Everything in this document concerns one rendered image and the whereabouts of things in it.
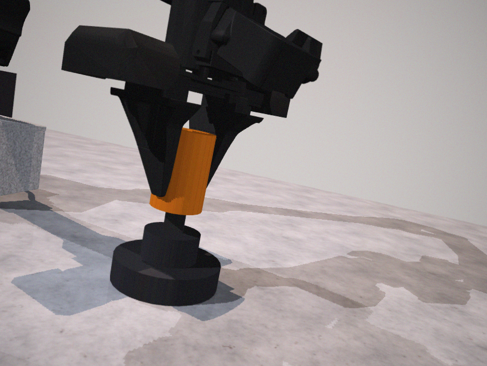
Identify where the orange cylinder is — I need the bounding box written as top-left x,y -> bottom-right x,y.
150,127 -> 216,215

